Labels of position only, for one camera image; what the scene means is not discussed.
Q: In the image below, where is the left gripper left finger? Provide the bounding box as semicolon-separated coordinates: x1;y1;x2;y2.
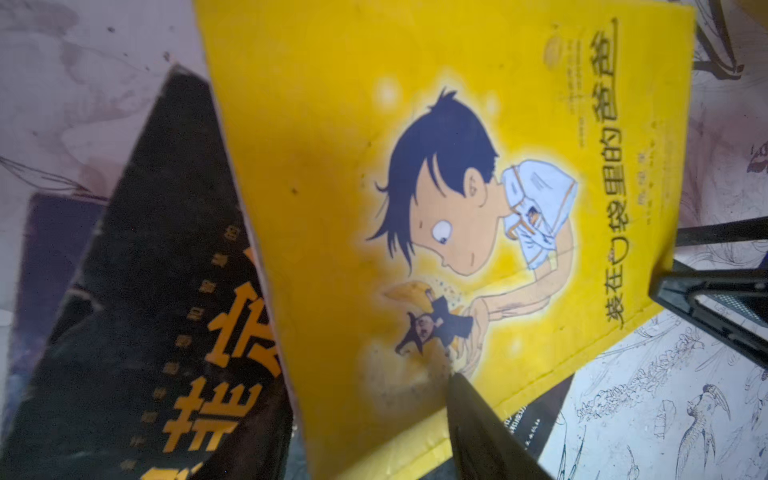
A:
446;373;549;479

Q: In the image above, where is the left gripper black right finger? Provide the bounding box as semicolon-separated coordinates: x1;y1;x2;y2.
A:
649;217;767;368

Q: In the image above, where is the yellow book with cartoon boy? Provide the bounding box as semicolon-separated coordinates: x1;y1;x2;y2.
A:
195;1;696;479

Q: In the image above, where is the black book orange title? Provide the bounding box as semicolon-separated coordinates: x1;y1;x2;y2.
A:
1;67;293;479

